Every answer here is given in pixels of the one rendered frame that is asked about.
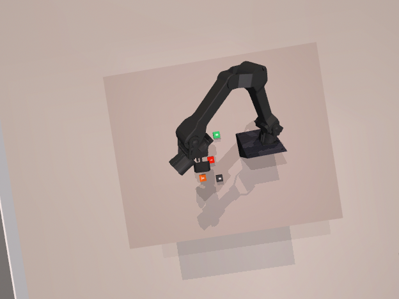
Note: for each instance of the red block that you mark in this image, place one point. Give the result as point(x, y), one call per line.
point(211, 159)

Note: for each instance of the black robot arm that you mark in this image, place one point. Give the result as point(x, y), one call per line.
point(191, 133)

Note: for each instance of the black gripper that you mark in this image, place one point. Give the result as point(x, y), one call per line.
point(200, 167)

